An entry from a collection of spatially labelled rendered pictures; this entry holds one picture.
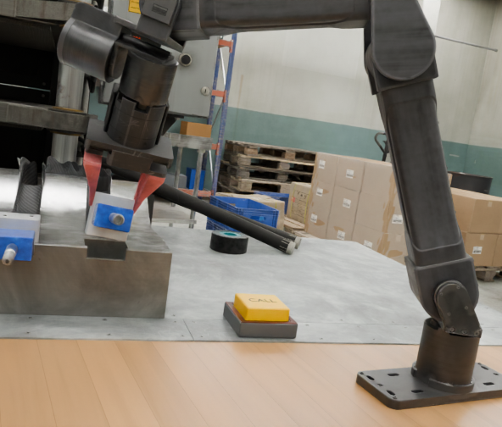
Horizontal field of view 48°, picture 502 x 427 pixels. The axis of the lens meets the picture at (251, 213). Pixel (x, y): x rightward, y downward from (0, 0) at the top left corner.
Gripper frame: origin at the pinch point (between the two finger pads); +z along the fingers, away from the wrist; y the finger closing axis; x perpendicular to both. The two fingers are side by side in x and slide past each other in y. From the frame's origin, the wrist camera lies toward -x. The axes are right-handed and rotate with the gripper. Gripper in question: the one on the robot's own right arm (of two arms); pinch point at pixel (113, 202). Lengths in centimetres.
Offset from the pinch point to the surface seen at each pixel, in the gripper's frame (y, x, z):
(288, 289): -33.4, -9.6, 14.9
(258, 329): -20.5, 11.1, 7.5
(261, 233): -37, -39, 21
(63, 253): 4.6, 4.4, 6.0
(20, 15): 23, -82, 1
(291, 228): -220, -400, 208
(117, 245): -2.0, -0.3, 6.4
